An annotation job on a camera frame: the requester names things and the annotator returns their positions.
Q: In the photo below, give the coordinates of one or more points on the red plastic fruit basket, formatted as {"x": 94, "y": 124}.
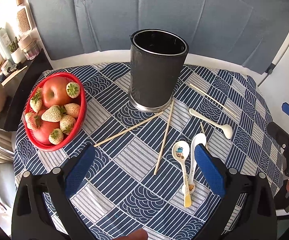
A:
{"x": 76, "y": 129}

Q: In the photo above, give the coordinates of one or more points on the small potted plant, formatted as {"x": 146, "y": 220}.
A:
{"x": 16, "y": 53}

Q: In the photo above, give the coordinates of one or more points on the wooden chopstick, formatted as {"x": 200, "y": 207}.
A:
{"x": 128, "y": 129}
{"x": 203, "y": 131}
{"x": 164, "y": 138}
{"x": 213, "y": 99}

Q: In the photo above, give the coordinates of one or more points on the glass jar with lid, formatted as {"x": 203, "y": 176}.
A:
{"x": 29, "y": 47}

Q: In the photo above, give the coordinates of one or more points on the white strawberry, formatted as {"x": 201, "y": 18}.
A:
{"x": 56, "y": 136}
{"x": 36, "y": 102}
{"x": 54, "y": 114}
{"x": 72, "y": 109}
{"x": 67, "y": 123}
{"x": 73, "y": 89}

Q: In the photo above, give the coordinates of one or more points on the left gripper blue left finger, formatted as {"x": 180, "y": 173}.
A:
{"x": 77, "y": 173}

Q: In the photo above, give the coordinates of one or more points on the red apple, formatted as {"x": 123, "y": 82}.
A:
{"x": 54, "y": 92}
{"x": 42, "y": 134}

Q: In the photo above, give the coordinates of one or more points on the grey blue backdrop cloth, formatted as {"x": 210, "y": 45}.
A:
{"x": 245, "y": 32}

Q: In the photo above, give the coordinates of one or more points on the cream white spoon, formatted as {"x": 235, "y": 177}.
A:
{"x": 227, "y": 129}

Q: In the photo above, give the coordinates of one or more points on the black cylindrical utensil holder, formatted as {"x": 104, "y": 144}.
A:
{"x": 157, "y": 58}

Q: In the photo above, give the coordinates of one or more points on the white lotion bottle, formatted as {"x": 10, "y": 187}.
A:
{"x": 4, "y": 45}

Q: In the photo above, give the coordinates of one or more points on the black side shelf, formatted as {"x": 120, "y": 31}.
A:
{"x": 18, "y": 90}

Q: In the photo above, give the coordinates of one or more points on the blue patterned tablecloth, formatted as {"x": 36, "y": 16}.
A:
{"x": 120, "y": 194}

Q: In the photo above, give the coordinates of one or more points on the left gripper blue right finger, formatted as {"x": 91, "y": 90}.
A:
{"x": 212, "y": 169}

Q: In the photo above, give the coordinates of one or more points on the cartoon printed ceramic spoon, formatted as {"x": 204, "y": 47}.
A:
{"x": 180, "y": 152}

